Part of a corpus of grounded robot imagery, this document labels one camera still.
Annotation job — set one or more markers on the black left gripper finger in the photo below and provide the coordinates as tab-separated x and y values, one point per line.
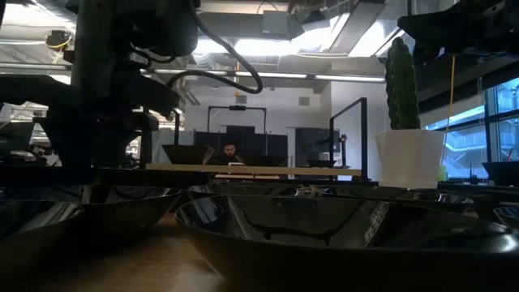
119	146
77	146

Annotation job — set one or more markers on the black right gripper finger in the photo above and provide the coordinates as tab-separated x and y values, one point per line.
434	42
430	22

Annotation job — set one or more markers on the black glossy round plate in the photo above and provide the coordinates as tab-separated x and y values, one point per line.
263	161

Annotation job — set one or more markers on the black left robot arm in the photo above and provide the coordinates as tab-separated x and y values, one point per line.
101	32

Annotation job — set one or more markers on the green cactus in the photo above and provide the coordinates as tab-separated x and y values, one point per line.
401	89

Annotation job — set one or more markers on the black computer monitor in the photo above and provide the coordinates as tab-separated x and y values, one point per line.
312	140
14	136

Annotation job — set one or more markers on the white faceted plant pot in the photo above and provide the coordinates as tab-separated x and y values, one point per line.
409	158

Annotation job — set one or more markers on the small yellow-green object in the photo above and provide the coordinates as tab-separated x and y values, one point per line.
442	173

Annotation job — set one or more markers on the black tapered tub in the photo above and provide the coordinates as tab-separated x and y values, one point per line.
503	174

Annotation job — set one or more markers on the long ceiling light bar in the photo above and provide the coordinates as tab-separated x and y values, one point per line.
284	75

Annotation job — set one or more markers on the grey ceiling box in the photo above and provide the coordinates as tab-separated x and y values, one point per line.
275	22

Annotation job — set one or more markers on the wooden shelf board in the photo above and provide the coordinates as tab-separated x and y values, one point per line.
284	170

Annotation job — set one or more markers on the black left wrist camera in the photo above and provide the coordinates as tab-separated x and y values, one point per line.
170	24

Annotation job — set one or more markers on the black background gantry frame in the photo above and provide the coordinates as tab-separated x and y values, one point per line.
237	108

